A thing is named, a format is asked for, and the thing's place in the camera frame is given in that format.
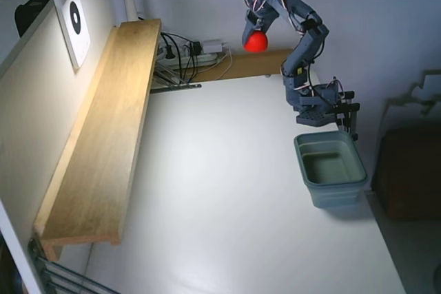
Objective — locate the grey-blue gripper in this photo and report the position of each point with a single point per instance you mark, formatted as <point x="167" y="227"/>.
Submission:
<point x="250" y="25"/>

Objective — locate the red ball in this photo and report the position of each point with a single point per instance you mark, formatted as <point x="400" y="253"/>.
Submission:
<point x="256" y="43"/>

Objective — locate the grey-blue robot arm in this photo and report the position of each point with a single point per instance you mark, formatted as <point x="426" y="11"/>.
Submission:
<point x="305" y="49"/>

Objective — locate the grey plastic container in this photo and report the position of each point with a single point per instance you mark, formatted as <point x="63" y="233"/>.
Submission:
<point x="327" y="190"/>

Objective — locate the wooden back ledge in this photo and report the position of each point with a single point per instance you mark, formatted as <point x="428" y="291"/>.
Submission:
<point x="255" y="65"/>

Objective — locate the white power adapter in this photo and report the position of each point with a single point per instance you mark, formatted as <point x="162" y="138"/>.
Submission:
<point x="211" y="45"/>

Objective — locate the white power strip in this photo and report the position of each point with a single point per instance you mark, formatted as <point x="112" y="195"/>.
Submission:
<point x="206" y="59"/>

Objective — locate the black power plug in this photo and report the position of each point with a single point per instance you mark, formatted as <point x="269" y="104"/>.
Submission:
<point x="169" y="52"/>
<point x="195" y="47"/>

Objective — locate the black table clamp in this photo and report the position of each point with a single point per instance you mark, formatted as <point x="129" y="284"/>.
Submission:
<point x="349" y="115"/>

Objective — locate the white device with black circle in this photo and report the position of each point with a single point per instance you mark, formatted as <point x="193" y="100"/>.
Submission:
<point x="76" y="29"/>

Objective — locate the long wooden shelf board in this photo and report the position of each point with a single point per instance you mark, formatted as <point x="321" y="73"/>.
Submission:
<point x="110" y="135"/>

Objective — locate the dark brown cabinet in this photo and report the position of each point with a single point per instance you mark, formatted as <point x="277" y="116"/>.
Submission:
<point x="410" y="173"/>

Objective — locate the metal frame rails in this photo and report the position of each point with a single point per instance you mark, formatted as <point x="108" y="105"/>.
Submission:
<point x="62" y="273"/>

